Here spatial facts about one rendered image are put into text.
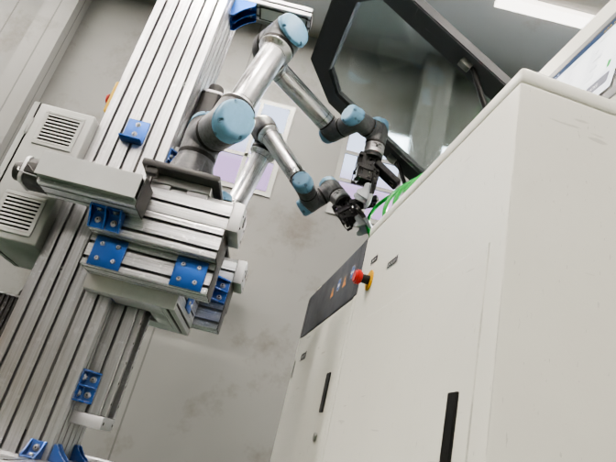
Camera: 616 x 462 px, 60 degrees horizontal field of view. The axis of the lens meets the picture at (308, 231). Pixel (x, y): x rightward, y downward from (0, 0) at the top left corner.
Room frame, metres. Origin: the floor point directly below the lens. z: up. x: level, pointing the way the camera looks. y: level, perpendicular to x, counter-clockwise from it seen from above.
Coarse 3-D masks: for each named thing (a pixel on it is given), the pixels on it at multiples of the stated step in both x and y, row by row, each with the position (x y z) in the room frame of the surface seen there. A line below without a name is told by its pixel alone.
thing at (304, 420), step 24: (336, 312) 1.48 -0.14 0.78; (312, 336) 1.77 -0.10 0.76; (336, 336) 1.42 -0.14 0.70; (312, 360) 1.68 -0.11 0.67; (336, 360) 1.37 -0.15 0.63; (312, 384) 1.60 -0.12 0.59; (288, 408) 1.89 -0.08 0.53; (312, 408) 1.53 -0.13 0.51; (288, 432) 1.79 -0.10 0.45; (312, 432) 1.47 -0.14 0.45; (288, 456) 1.70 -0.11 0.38; (312, 456) 1.41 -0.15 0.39
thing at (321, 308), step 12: (360, 252) 1.35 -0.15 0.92; (348, 264) 1.47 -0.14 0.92; (336, 276) 1.59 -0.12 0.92; (348, 276) 1.43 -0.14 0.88; (324, 288) 1.74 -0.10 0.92; (348, 288) 1.40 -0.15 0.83; (312, 300) 1.93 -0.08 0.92; (324, 300) 1.69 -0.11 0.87; (336, 300) 1.52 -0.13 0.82; (348, 300) 1.38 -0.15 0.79; (312, 312) 1.87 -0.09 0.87; (324, 312) 1.65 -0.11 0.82; (312, 324) 1.82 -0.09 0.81
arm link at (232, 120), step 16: (288, 16) 1.32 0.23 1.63; (272, 32) 1.34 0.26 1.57; (288, 32) 1.32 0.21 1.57; (304, 32) 1.37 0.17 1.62; (272, 48) 1.34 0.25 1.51; (288, 48) 1.35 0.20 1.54; (256, 64) 1.33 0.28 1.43; (272, 64) 1.35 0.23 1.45; (240, 80) 1.34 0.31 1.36; (256, 80) 1.33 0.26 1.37; (272, 80) 1.38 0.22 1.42; (224, 96) 1.31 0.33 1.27; (240, 96) 1.30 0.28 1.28; (256, 96) 1.34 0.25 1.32; (224, 112) 1.27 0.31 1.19; (240, 112) 1.29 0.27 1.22; (208, 128) 1.33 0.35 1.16; (224, 128) 1.29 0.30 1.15; (240, 128) 1.31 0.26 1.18; (208, 144) 1.38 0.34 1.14; (224, 144) 1.36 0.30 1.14
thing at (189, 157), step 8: (184, 152) 1.41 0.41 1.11; (192, 152) 1.40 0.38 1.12; (200, 152) 1.41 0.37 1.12; (176, 160) 1.42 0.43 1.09; (184, 160) 1.39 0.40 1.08; (192, 160) 1.40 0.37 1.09; (200, 160) 1.40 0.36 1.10; (208, 160) 1.43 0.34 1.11; (192, 168) 1.39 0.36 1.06; (200, 168) 1.40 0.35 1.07; (208, 168) 1.42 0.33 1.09
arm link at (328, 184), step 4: (328, 176) 1.93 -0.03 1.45; (324, 180) 1.93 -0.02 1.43; (328, 180) 1.92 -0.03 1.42; (332, 180) 1.92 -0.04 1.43; (320, 184) 1.95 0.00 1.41; (324, 184) 1.92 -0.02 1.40; (328, 184) 1.91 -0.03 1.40; (332, 184) 1.91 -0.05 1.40; (336, 184) 1.90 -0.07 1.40; (320, 188) 1.93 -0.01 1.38; (324, 188) 1.92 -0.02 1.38; (328, 188) 1.91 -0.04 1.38; (332, 188) 1.90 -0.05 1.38; (336, 188) 1.89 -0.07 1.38; (340, 188) 1.89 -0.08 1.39; (324, 192) 1.92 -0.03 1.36; (328, 192) 1.91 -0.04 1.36; (332, 192) 1.90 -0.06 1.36; (324, 196) 1.93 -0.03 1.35; (328, 196) 1.92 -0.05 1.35; (328, 200) 1.94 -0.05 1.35
